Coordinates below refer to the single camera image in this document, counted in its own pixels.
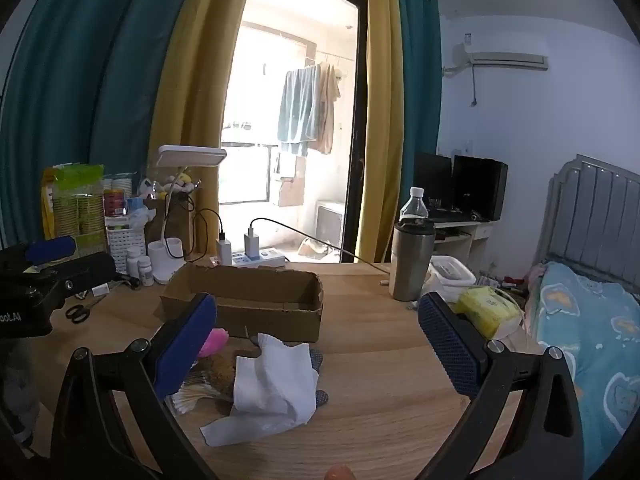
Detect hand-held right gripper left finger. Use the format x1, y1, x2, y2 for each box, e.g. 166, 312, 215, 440
50, 292, 221, 480

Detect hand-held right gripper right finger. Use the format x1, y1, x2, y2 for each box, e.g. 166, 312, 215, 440
415, 292, 586, 480

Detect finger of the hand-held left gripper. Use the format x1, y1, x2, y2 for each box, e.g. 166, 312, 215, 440
22, 235, 78, 267
30, 251, 118, 306

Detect pink sponge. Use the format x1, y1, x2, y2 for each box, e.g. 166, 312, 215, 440
197, 327, 230, 358

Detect brown plush toy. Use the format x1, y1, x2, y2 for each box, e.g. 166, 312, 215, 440
197, 350, 237, 402

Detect white paper towel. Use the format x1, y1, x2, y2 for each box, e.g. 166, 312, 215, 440
200, 332, 321, 448

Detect cardboard box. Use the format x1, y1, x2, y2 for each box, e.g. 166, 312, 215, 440
160, 262, 325, 343

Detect black scissors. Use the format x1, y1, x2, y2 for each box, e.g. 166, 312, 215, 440
65, 295, 108, 324

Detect bag of cotton swabs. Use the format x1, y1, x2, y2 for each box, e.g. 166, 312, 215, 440
165, 375, 236, 417

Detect white plastic basket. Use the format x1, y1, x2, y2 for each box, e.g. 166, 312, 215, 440
106, 225, 149, 276

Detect yellow tissue pack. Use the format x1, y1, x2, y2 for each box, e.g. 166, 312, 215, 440
455, 287, 524, 341

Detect green bag of paper cups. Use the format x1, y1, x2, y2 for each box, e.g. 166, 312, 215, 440
42, 162, 108, 256

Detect white plastic container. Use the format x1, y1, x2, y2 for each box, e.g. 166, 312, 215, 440
429, 255, 477, 302

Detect red can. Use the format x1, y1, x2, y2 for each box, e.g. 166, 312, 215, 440
104, 189, 127, 218

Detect crumpled white plastic bag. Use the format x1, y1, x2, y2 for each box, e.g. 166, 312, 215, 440
129, 207, 157, 232

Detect steel tumbler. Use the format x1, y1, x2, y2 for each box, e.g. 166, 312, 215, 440
390, 220, 436, 302

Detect brown paper bag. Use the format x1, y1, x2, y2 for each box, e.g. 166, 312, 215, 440
145, 195, 194, 261

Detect white computer desk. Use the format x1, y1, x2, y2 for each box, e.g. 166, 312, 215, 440
432, 217, 499, 277

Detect white power strip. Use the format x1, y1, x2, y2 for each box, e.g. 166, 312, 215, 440
210, 247, 287, 267

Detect clear bag of plush toys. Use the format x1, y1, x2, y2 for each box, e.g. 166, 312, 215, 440
137, 170, 202, 199

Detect blue printed blanket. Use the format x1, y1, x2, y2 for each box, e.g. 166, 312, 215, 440
525, 260, 640, 480

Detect clear water bottle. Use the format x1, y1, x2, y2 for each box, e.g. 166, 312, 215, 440
399, 187, 430, 226

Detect white desk lamp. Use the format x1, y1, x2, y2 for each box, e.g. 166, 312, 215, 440
147, 145, 227, 285

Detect black monitor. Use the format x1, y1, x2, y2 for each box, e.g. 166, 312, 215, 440
414, 152, 454, 211
452, 155, 508, 222

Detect white balcony appliance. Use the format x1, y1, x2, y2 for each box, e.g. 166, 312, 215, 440
316, 201, 346, 251

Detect teal curtain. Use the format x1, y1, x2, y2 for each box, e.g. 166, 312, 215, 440
0, 0, 201, 251
395, 0, 443, 221

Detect grey bed headboard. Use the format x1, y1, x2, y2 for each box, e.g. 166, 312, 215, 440
537, 155, 640, 303

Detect yellow curtain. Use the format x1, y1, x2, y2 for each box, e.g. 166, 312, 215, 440
355, 0, 406, 264
147, 0, 258, 257

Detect beige hanging towel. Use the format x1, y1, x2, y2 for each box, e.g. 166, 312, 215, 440
310, 62, 343, 156

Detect blue hanging towel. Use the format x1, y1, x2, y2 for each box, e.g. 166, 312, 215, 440
277, 62, 323, 157

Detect white air conditioner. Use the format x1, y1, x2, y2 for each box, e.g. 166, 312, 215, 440
462, 35, 549, 72

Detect black cable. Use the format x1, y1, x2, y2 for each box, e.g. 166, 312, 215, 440
187, 192, 226, 261

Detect grey cable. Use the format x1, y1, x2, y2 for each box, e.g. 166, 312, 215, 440
249, 217, 392, 275

